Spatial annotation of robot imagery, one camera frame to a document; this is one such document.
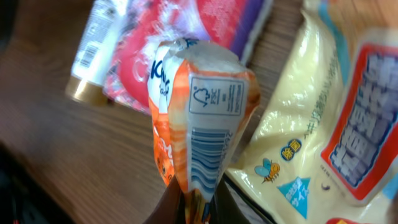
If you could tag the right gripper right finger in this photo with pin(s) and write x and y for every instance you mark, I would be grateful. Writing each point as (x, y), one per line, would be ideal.
(223, 209)

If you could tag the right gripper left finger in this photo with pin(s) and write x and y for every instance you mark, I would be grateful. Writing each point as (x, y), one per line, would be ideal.
(170, 208)

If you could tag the orange cream snack bag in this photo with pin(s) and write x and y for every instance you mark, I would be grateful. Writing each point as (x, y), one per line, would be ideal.
(325, 149)

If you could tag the orange white sticker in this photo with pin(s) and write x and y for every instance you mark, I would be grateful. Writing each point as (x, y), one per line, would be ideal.
(201, 98)

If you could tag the white tube gold cap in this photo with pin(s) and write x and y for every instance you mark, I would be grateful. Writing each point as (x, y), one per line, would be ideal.
(95, 51)

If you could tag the red purple tissue pack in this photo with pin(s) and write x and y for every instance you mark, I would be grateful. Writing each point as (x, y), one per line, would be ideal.
(233, 24)

